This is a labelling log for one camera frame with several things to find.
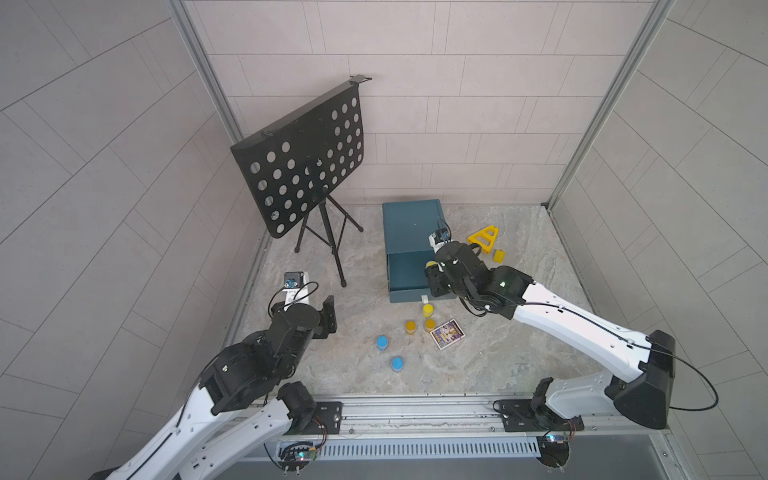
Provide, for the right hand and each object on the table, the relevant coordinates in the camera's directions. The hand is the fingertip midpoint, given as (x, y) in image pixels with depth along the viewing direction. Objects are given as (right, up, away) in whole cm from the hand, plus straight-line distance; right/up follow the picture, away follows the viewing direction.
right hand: (427, 272), depth 75 cm
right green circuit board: (+30, -41, -6) cm, 51 cm away
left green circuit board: (-29, -39, -10) cm, 50 cm away
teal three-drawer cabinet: (-4, +12, +8) cm, 15 cm away
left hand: (-23, -5, -7) cm, 25 cm away
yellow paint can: (+2, -13, +14) cm, 19 cm away
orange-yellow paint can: (-4, -17, +9) cm, 19 cm away
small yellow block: (+27, +2, +26) cm, 38 cm away
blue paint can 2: (-8, -25, +4) cm, 26 cm away
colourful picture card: (+7, -19, +8) cm, 21 cm away
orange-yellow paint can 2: (+2, -16, +10) cm, 19 cm away
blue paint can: (-12, -21, +7) cm, 24 cm away
